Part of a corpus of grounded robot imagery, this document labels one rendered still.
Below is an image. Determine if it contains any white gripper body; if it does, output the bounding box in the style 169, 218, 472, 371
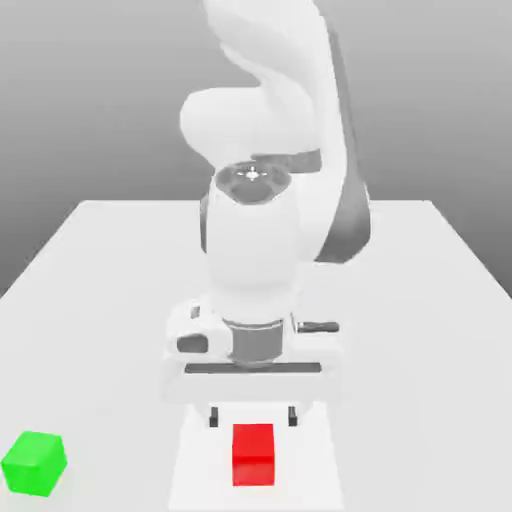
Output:
161, 338, 344, 406

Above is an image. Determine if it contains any small red cube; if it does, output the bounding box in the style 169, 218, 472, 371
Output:
231, 422, 277, 488

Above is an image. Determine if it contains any small green cube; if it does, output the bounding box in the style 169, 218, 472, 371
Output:
0, 430, 69, 498

